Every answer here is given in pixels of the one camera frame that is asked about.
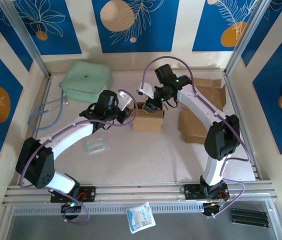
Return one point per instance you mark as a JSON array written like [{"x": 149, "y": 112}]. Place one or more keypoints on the aluminium side rail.
[
  {"x": 34, "y": 135},
  {"x": 234, "y": 100}
]

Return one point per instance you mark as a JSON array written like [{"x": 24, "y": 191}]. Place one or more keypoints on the clear plastic packet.
[{"x": 97, "y": 146}]

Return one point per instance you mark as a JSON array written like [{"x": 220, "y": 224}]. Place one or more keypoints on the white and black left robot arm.
[{"x": 66, "y": 133}]

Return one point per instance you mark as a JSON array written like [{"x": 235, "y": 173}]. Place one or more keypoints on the blue stethoscope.
[{"x": 32, "y": 125}]

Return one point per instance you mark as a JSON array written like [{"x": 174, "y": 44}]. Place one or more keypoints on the grey metal shelf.
[{"x": 56, "y": 230}]

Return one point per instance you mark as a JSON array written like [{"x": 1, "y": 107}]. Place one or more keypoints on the aluminium frame post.
[
  {"x": 246, "y": 37},
  {"x": 28, "y": 42}
]

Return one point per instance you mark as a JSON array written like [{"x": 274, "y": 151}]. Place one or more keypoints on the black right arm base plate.
[{"x": 191, "y": 192}]

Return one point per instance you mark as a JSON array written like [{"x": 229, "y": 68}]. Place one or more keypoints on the aluminium frame cross rail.
[{"x": 141, "y": 193}]

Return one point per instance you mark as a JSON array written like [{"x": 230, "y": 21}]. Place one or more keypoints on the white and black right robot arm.
[{"x": 198, "y": 102}]

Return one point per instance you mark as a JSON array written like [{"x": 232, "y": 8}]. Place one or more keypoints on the white and blue sachet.
[{"x": 141, "y": 218}]

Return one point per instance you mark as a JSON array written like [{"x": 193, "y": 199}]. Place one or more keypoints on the mint green zip case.
[{"x": 86, "y": 80}]

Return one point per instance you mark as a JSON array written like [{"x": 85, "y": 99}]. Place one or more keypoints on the brown cardboard box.
[
  {"x": 192, "y": 130},
  {"x": 147, "y": 123}
]

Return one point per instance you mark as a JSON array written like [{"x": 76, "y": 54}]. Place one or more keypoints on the black ridged block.
[{"x": 248, "y": 217}]

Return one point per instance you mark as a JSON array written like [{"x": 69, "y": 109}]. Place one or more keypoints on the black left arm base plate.
[{"x": 89, "y": 193}]

